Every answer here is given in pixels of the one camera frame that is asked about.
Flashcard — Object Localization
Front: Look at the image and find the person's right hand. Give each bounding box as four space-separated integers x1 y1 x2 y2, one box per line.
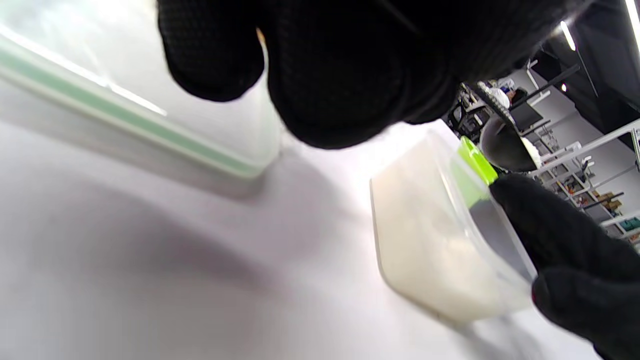
490 174 640 360

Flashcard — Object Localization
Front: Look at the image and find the person's left hand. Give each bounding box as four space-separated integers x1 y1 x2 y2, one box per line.
157 0 596 150

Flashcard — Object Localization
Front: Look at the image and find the clear plastic sugar container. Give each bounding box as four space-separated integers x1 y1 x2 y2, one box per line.
370 131 538 328

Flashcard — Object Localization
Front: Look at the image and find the black long-handled spoon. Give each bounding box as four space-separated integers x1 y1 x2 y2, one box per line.
479 116 543 172

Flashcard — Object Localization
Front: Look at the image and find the green plastic bowl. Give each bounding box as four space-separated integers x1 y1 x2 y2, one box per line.
459 136 499 186

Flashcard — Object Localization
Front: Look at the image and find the white sugar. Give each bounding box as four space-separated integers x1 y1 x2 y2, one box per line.
372 150 506 321

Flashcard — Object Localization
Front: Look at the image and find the clear lid with green seal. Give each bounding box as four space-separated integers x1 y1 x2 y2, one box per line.
0 0 283 181

